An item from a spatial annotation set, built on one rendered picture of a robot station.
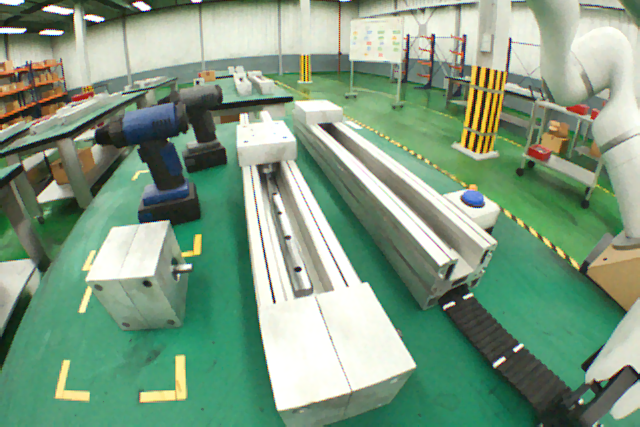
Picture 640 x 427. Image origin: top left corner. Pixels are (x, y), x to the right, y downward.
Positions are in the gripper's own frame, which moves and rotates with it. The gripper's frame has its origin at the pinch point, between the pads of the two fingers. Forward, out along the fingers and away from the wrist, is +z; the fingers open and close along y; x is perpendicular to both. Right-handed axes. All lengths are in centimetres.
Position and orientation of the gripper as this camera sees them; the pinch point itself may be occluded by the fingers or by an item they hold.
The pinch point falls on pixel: (578, 393)
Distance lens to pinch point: 31.9
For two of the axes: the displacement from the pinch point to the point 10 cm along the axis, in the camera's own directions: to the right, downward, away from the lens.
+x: -2.8, -4.6, 8.4
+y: 9.6, -1.4, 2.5
